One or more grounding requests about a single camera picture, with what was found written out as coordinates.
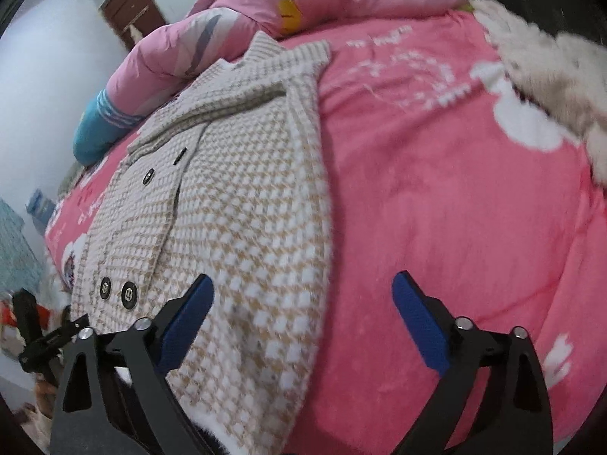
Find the blue water bottle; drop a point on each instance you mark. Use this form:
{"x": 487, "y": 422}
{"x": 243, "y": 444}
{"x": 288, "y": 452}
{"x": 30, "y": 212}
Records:
{"x": 40, "y": 204}

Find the blue striped pillow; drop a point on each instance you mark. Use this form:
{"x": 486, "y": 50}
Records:
{"x": 95, "y": 137}

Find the cream hanging pouch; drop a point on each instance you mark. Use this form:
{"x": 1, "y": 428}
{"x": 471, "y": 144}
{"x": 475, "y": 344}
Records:
{"x": 134, "y": 33}

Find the beige white houndstooth coat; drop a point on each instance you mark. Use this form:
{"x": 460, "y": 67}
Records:
{"x": 246, "y": 227}

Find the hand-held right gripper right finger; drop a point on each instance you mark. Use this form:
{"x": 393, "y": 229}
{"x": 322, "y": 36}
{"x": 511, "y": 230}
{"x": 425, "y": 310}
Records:
{"x": 417, "y": 322}

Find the grey green cloth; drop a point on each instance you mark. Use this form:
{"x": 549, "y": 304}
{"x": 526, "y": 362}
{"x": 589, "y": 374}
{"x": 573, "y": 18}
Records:
{"x": 73, "y": 180}

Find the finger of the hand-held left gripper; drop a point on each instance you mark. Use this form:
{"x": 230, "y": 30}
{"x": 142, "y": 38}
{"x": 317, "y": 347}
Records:
{"x": 71, "y": 329}

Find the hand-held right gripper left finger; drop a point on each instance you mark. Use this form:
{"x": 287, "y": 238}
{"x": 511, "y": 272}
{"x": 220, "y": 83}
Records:
{"x": 187, "y": 322}

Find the teal patterned cloth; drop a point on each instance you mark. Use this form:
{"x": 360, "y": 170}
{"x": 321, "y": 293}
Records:
{"x": 19, "y": 251}

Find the pink printed quilt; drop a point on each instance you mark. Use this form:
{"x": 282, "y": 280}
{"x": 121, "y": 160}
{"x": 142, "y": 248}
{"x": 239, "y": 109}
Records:
{"x": 237, "y": 23}

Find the pink floral blanket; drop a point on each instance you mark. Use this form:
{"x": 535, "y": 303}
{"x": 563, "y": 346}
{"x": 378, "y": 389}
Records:
{"x": 450, "y": 222}

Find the cream fleece garment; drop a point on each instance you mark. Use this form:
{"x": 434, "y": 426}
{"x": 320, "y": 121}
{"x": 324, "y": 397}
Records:
{"x": 545, "y": 66}

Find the brown wooden door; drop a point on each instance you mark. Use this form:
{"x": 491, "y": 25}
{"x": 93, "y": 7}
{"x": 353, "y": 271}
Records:
{"x": 128, "y": 0}

